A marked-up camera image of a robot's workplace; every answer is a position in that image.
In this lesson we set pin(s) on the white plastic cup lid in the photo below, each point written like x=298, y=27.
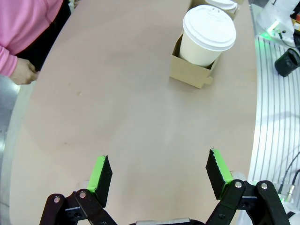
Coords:
x=208, y=25
x=222, y=3

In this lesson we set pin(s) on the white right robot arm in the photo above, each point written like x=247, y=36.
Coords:
x=276, y=11

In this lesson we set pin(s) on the white paper cup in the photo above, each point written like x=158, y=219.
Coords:
x=197, y=54

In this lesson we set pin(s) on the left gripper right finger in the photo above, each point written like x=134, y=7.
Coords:
x=225, y=178

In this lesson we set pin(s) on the person in pink sweater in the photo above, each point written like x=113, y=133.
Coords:
x=49, y=32

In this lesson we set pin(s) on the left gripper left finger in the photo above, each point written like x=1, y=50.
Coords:
x=102, y=180

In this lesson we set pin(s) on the person's right hand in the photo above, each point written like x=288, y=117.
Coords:
x=23, y=71

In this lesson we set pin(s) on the pink hoodie torso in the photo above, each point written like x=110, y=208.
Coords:
x=25, y=21

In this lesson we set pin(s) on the brown cardboard cup carrier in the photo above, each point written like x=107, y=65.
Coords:
x=187, y=72

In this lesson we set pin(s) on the black cylindrical cap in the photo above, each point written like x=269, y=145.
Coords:
x=287, y=63

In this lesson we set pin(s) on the aluminium slotted mounting plate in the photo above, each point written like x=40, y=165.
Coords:
x=269, y=105

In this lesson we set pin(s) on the person's right forearm pink sleeve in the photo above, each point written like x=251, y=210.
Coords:
x=8, y=61

